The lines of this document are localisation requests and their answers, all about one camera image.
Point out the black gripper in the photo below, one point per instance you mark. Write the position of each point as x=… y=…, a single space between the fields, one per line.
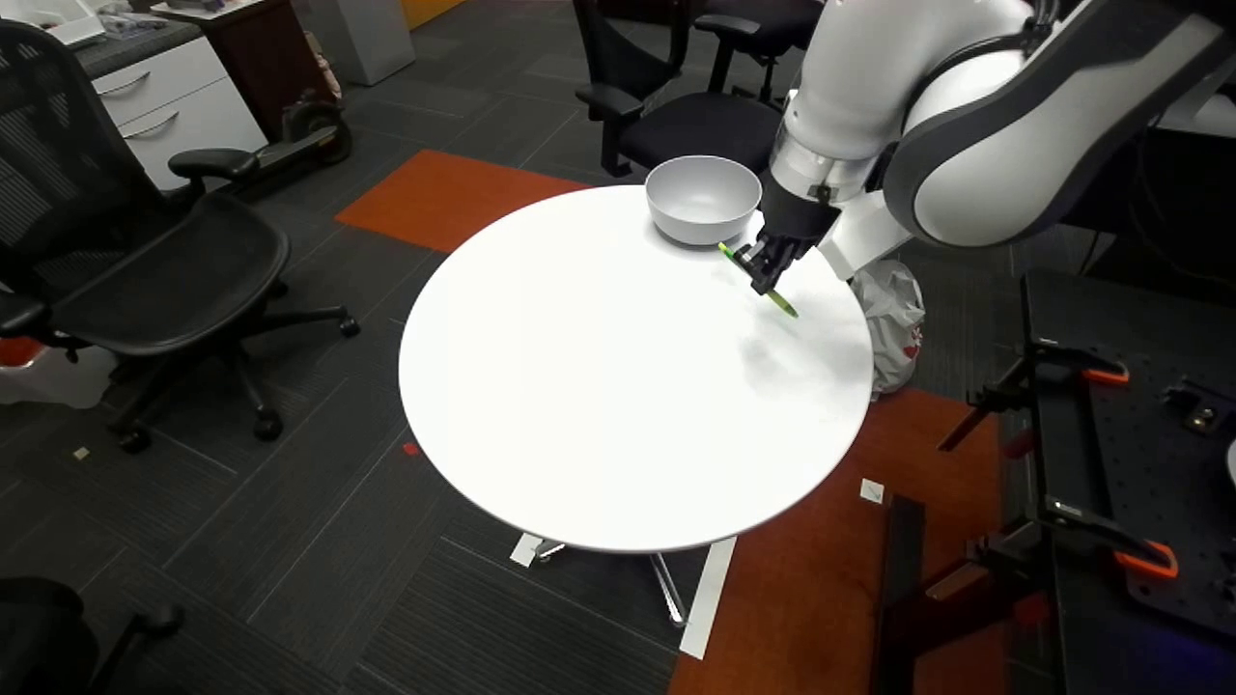
x=790 y=218

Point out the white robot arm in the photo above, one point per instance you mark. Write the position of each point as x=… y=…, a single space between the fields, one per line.
x=950 y=119

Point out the white bowl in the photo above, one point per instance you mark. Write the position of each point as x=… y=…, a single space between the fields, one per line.
x=696 y=200

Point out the white plastic bag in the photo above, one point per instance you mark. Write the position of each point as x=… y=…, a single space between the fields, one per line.
x=894 y=321

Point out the black padded office chair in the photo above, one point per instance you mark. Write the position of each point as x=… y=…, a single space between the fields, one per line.
x=682 y=119

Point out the round white table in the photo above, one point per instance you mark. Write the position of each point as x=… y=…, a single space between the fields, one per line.
x=619 y=386

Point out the black orange bar clamp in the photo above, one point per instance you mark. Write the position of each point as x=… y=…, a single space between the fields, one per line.
x=1095 y=541
x=1045 y=371

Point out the orange floor mat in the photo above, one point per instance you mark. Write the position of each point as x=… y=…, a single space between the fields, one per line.
x=445 y=200

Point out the black workbench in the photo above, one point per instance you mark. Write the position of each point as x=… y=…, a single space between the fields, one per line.
x=1133 y=489

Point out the white drawer cabinet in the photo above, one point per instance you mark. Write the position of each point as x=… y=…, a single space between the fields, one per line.
x=166 y=99

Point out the black mesh office chair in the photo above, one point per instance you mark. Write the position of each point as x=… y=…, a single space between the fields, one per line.
x=141 y=255

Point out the black chair with armrest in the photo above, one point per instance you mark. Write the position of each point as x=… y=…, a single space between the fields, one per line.
x=51 y=637

